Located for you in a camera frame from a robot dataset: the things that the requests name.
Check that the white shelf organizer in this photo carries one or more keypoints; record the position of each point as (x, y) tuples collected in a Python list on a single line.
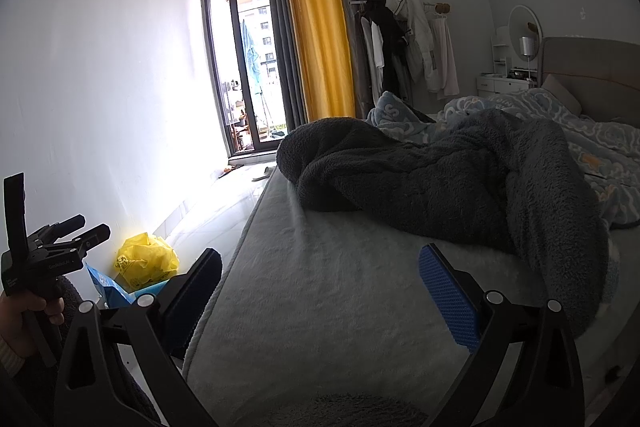
[(500, 52)]

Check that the white dresser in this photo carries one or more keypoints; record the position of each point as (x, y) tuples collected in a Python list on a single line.
[(495, 84)]

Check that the blue hanging cloth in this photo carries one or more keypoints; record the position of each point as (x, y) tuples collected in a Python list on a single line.
[(250, 57)]

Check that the pale pink hanging garment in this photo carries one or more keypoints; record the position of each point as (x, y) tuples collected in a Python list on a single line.
[(445, 57)]

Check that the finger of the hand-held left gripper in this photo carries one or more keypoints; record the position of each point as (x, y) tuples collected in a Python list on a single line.
[(92, 237), (70, 225)]

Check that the white hanging garment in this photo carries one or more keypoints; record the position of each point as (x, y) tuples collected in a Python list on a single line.
[(372, 52)]

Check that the yellow curtain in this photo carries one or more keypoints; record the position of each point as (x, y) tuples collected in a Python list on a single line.
[(315, 32)]

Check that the glass sliding door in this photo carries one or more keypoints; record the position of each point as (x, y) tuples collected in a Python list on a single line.
[(235, 32)]

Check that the white slipper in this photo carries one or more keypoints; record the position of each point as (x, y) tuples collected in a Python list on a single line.
[(262, 174)]

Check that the beige pillow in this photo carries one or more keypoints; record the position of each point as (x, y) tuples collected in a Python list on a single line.
[(562, 94)]

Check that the yellow plastic bag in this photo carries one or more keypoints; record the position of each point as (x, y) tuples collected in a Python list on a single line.
[(145, 262)]

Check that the black hanging garment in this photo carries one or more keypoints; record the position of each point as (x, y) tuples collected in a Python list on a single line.
[(387, 37)]

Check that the dark grey fleece blanket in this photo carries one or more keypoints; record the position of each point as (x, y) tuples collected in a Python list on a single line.
[(425, 177)]

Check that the person's left hand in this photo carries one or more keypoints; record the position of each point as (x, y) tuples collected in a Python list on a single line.
[(12, 322)]

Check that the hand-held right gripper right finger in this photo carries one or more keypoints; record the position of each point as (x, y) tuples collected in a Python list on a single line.
[(450, 302)]

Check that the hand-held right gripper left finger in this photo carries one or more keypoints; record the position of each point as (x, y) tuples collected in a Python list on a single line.
[(195, 297)]

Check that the round white mirror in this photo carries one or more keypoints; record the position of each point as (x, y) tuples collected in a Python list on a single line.
[(520, 22)]

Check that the blue patterned quilt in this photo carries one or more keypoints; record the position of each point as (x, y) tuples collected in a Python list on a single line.
[(590, 142)]

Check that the clothes rack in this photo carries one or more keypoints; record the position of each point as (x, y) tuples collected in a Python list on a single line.
[(356, 2)]

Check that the person's dark fleece clothing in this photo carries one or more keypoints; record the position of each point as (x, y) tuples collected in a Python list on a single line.
[(345, 412)]

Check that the silver table lamp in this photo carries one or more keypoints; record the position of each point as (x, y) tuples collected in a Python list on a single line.
[(526, 46)]

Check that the beige upholstered headboard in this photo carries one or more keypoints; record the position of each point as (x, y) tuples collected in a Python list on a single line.
[(600, 82)]

